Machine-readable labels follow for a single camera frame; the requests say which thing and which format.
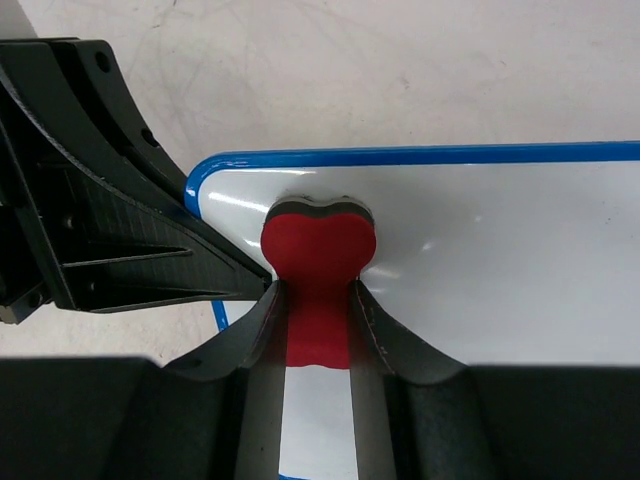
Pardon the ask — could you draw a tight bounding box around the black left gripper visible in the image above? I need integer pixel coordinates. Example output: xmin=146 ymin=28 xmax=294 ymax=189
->
xmin=1 ymin=38 xmax=271 ymax=325

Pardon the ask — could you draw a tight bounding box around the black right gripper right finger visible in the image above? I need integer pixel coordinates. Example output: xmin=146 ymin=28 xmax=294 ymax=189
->
xmin=348 ymin=282 xmax=639 ymax=479

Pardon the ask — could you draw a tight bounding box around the blue framed whiteboard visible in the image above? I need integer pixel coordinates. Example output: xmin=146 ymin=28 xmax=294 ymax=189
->
xmin=184 ymin=142 xmax=639 ymax=479

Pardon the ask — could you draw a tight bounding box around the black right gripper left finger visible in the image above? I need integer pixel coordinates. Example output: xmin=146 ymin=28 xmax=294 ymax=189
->
xmin=1 ymin=281 xmax=288 ymax=479

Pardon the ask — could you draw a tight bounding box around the red black whiteboard eraser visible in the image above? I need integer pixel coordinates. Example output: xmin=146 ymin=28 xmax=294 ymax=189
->
xmin=260 ymin=196 xmax=377 ymax=370

